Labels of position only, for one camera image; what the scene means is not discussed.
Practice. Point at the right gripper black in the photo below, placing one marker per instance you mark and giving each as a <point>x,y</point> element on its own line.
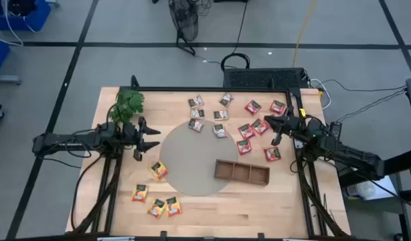
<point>292,125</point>

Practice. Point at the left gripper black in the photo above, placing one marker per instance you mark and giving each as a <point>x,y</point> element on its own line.
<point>130,135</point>

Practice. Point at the brown wooden compartment tray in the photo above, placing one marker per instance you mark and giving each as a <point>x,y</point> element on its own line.
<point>225,171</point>

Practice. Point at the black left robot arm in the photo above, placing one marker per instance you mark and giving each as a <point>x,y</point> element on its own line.
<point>58,139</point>

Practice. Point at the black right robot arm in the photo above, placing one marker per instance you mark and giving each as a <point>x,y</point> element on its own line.
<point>352,155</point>

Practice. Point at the orange tea packet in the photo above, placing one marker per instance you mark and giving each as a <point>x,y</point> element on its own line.
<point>158,170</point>
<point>140,193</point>
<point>173,206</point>
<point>156,207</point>

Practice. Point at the green plant in white pot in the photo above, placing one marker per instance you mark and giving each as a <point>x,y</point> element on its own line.
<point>128,102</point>

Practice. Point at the round grey placemat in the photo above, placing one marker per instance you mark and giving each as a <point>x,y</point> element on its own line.
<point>188,160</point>

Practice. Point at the black computer case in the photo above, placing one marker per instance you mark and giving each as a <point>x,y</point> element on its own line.
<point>262,78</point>

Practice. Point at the grey packet middle left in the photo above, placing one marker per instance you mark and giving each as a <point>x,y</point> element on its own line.
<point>197,114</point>

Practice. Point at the grey packet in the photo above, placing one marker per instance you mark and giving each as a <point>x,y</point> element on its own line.
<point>226,99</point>
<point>197,114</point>
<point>195,101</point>

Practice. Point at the black power adapter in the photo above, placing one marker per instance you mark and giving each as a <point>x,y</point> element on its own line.
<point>336,129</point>

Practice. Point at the grey packet top right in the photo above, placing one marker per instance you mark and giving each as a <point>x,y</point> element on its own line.
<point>226,99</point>

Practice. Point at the grey packet top left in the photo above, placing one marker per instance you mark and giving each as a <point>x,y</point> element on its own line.
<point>195,101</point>

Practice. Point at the white plastic container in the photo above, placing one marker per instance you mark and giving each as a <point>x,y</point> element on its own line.
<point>359,190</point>

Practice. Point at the white paper sheet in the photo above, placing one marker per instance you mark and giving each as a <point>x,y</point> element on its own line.
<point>386,187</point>

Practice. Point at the black floor fan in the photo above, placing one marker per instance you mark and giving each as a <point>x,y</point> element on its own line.
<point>185,20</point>

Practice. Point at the grey metal base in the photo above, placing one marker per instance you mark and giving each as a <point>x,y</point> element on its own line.
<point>4,79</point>

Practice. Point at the black aluminium table frame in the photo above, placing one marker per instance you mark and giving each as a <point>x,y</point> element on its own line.
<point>209,89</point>

